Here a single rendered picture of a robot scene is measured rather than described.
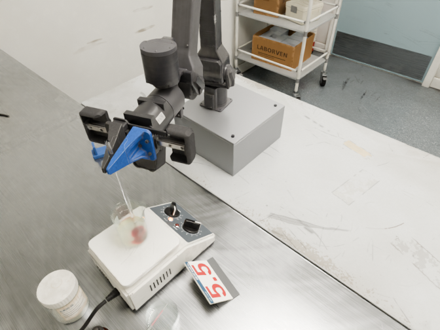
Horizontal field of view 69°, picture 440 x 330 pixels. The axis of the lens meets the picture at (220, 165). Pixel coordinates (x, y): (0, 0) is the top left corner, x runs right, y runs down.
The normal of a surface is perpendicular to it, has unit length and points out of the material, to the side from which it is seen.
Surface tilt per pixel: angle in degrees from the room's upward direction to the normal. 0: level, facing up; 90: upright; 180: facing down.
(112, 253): 0
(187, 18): 71
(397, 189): 0
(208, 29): 95
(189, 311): 0
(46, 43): 90
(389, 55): 90
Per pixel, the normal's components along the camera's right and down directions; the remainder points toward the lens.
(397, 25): -0.67, 0.52
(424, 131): -0.01, -0.72
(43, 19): 0.74, 0.46
